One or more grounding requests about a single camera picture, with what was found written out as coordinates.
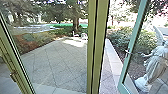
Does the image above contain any white patio chair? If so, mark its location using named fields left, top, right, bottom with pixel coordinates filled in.
left=71, top=30, right=80, bottom=39
left=80, top=31, right=89, bottom=41

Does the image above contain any dark tree trunk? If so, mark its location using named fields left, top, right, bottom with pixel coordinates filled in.
left=72, top=0, right=81, bottom=34

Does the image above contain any green garden bush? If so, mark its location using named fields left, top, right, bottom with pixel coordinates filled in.
left=107, top=26, right=158, bottom=58

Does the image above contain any green window frame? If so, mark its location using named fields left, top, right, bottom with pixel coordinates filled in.
left=0, top=0, right=111, bottom=94

